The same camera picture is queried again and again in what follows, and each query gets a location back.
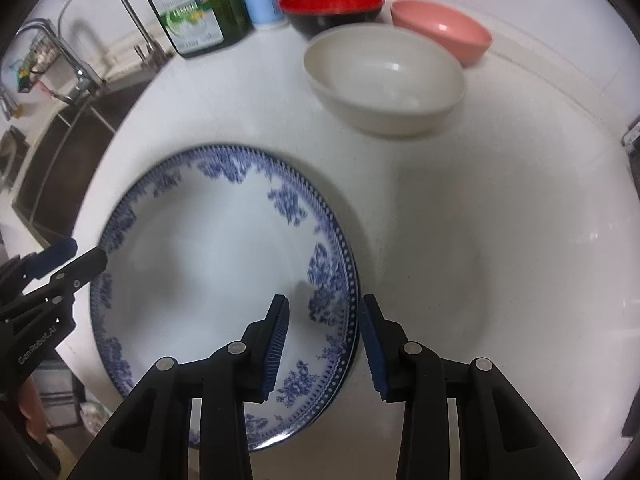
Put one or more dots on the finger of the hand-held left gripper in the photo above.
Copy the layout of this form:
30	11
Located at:
82	267
52	257

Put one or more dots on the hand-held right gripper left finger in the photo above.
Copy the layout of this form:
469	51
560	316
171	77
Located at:
274	345

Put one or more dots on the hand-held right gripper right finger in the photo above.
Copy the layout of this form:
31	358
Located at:
372	350

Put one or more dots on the blue floral white plate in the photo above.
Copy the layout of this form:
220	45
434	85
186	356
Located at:
355	300
210	270

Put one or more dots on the cream bowl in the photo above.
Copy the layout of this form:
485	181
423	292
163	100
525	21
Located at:
385	80

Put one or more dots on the pink bowl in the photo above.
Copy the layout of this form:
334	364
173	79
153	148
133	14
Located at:
440	30

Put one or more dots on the red and black bowl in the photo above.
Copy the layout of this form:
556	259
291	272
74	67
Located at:
330	7

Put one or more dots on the person's left forearm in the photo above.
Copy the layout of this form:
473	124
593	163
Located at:
32	405

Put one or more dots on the stainless steel sink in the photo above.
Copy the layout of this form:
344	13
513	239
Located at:
75	145

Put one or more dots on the slim gooseneck faucet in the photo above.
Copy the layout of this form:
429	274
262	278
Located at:
142	35

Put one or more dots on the green dish soap bottle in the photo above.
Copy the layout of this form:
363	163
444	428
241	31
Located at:
195	5

